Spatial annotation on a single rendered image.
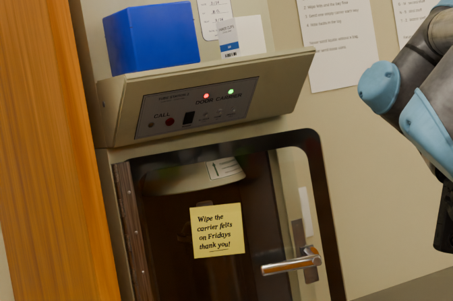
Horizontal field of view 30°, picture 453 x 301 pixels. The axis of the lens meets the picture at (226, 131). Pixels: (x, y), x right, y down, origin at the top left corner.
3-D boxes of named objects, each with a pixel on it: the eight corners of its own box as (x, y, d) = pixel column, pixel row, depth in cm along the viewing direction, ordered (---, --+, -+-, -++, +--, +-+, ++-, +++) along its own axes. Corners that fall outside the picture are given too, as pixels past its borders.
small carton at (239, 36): (222, 60, 130) (215, 22, 130) (247, 57, 133) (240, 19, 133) (240, 56, 126) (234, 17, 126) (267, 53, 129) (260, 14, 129)
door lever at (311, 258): (257, 273, 127) (255, 256, 126) (319, 261, 127) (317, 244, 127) (263, 281, 121) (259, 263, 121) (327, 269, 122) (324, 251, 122)
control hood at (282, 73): (104, 148, 124) (93, 81, 124) (286, 113, 140) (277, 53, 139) (135, 147, 114) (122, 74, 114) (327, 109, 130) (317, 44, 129)
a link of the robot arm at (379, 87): (387, 36, 136) (429, 73, 141) (344, 91, 137) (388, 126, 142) (412, 46, 129) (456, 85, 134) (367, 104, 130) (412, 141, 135)
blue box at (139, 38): (111, 78, 124) (100, 17, 124) (172, 69, 129) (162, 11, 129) (137, 72, 116) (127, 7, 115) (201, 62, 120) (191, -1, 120)
